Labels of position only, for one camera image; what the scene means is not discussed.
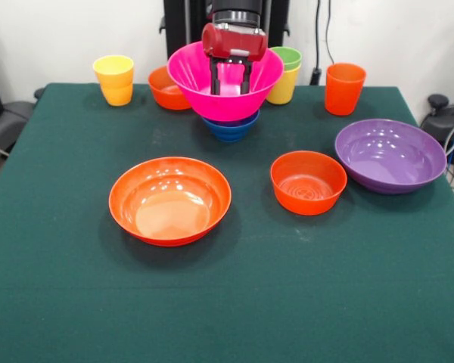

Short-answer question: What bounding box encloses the black stand base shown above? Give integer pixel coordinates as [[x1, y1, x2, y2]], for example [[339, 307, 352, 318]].
[[0, 87, 46, 156], [418, 94, 454, 167]]

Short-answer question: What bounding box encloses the blue plastic bowl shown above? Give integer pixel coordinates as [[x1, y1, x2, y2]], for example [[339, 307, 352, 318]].
[[201, 109, 261, 144]]

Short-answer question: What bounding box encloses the purple plastic bowl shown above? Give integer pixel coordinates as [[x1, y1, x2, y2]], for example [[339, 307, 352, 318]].
[[334, 118, 448, 196]]

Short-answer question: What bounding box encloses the large pink plastic bowl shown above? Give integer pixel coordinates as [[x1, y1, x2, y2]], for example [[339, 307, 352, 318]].
[[166, 41, 285, 122]]

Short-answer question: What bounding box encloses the dark green tablecloth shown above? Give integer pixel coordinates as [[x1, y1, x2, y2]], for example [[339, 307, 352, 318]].
[[0, 82, 454, 363]]

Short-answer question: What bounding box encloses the large orange plastic bowl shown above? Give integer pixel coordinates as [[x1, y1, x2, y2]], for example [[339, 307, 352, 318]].
[[108, 156, 232, 247]]

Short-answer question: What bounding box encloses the thick black cable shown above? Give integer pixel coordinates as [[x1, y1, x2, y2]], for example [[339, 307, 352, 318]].
[[310, 0, 323, 86]]

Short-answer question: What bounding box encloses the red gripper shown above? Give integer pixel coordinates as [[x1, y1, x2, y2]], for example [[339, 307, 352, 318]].
[[201, 22, 269, 96]]

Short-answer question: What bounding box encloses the green plastic cup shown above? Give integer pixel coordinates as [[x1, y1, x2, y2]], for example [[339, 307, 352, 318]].
[[268, 46, 303, 72]]

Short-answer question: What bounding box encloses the light orange plastic cup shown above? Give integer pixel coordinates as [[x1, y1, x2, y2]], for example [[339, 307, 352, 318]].
[[99, 81, 134, 107]]

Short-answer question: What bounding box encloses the thin black cable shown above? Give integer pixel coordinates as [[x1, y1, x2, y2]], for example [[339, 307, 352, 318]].
[[325, 0, 337, 65]]

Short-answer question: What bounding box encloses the small orange plastic bowl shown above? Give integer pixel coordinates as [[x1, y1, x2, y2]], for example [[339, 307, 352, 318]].
[[148, 65, 194, 111], [269, 150, 348, 217]]

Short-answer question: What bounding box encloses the yellow plastic cup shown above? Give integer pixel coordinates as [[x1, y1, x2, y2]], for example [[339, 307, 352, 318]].
[[92, 54, 135, 88], [265, 62, 302, 106]]

